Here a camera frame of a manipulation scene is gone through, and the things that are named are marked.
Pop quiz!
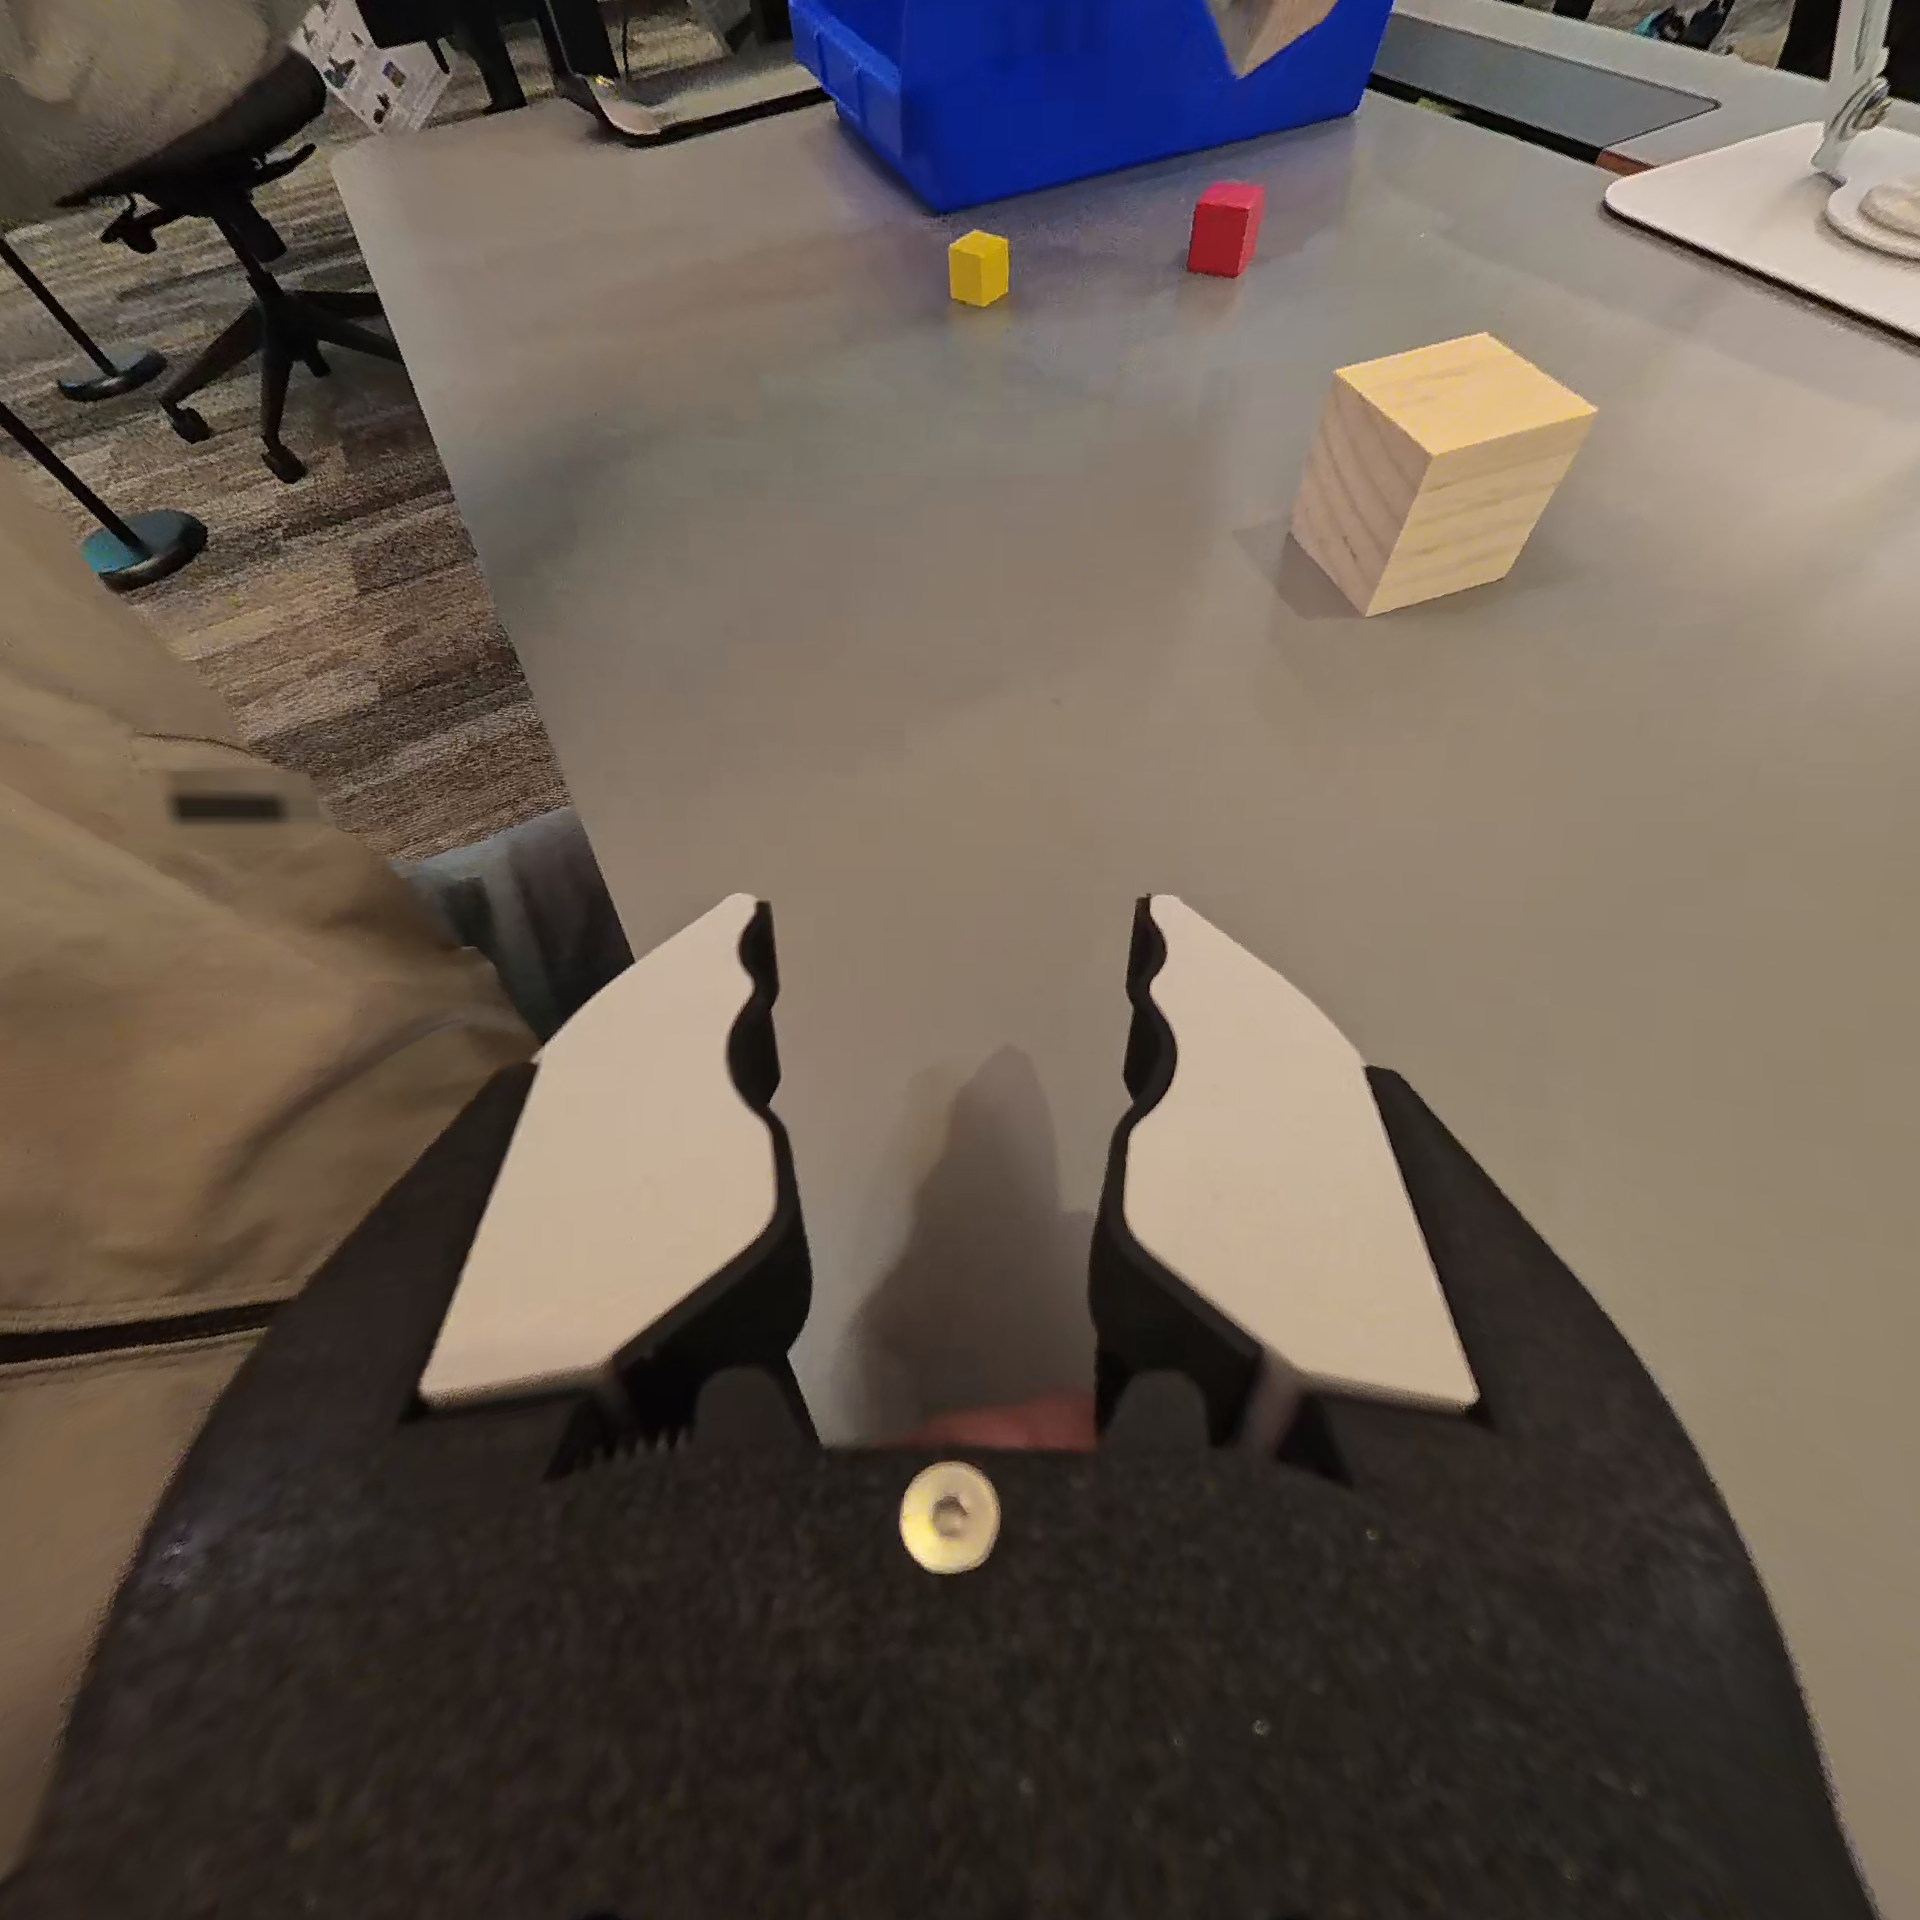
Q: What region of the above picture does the large wooden cube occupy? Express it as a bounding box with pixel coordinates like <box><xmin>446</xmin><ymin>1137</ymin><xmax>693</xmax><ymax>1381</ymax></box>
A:
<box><xmin>1293</xmin><ymin>333</ymin><xmax>1600</xmax><ymax>620</ymax></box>

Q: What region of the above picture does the red wooden cube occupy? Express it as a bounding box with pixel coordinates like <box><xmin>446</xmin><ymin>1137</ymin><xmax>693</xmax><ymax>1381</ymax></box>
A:
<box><xmin>1186</xmin><ymin>181</ymin><xmax>1269</xmax><ymax>279</ymax></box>

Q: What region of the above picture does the blue plastic bin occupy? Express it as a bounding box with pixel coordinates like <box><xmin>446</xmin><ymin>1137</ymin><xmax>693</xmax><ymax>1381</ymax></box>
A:
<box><xmin>786</xmin><ymin>0</ymin><xmax>1397</xmax><ymax>216</ymax></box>

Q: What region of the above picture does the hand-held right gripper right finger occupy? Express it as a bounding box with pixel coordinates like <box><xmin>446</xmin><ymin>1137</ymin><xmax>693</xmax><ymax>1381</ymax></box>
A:
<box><xmin>1091</xmin><ymin>891</ymin><xmax>1483</xmax><ymax>1425</ymax></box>

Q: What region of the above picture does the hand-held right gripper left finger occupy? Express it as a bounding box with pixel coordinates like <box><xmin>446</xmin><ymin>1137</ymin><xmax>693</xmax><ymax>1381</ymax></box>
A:
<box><xmin>418</xmin><ymin>896</ymin><xmax>816</xmax><ymax>1418</ymax></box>

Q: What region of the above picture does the medium wooden cube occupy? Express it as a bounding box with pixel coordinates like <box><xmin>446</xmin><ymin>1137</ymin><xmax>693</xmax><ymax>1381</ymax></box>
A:
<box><xmin>1210</xmin><ymin>0</ymin><xmax>1345</xmax><ymax>88</ymax></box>

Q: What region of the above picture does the white folding stand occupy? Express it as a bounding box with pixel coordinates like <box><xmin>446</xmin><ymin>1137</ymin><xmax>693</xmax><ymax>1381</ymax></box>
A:
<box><xmin>1607</xmin><ymin>63</ymin><xmax>1920</xmax><ymax>348</ymax></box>

